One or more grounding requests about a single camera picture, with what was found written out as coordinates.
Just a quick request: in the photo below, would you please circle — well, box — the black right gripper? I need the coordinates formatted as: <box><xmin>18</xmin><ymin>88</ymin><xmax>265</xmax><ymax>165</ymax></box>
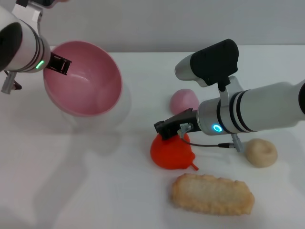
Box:
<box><xmin>154</xmin><ymin>108</ymin><xmax>199</xmax><ymax>141</ymax></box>

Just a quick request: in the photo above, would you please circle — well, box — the orange toy fruit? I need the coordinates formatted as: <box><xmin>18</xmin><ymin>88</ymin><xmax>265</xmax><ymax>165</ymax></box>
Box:
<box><xmin>150</xmin><ymin>133</ymin><xmax>199</xmax><ymax>171</ymax></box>

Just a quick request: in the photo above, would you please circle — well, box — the pink plastic bowl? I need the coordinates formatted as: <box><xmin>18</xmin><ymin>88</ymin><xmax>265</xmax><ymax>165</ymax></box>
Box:
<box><xmin>42</xmin><ymin>41</ymin><xmax>123</xmax><ymax>118</ymax></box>

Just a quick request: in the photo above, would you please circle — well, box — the pink dome-shaped bun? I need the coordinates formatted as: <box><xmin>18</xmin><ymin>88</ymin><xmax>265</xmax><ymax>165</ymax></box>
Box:
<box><xmin>169</xmin><ymin>88</ymin><xmax>200</xmax><ymax>115</ymax></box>

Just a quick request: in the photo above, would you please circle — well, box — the fried breaded cutlet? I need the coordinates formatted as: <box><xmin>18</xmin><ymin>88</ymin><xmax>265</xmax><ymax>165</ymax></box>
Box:
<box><xmin>171</xmin><ymin>173</ymin><xmax>255</xmax><ymax>216</ymax></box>

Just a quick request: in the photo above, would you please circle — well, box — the beige round bun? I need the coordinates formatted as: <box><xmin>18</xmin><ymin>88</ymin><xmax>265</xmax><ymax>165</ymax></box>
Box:
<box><xmin>245</xmin><ymin>138</ymin><xmax>278</xmax><ymax>168</ymax></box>

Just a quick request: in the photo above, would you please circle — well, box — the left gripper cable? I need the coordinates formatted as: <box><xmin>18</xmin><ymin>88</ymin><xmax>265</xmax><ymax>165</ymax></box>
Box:
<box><xmin>0</xmin><ymin>71</ymin><xmax>22</xmax><ymax>94</ymax></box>

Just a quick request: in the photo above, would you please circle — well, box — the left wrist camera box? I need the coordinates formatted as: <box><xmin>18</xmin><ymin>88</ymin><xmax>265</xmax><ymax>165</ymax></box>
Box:
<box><xmin>16</xmin><ymin>0</ymin><xmax>70</xmax><ymax>10</ymax></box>

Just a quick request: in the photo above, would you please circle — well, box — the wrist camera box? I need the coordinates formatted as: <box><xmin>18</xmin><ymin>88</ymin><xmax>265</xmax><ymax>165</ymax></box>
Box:
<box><xmin>174</xmin><ymin>39</ymin><xmax>244</xmax><ymax>109</ymax></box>
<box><xmin>16</xmin><ymin>0</ymin><xmax>70</xmax><ymax>10</ymax></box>

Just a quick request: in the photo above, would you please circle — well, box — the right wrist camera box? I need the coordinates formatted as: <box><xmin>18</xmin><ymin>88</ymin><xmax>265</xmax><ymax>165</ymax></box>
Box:
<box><xmin>174</xmin><ymin>39</ymin><xmax>244</xmax><ymax>109</ymax></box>

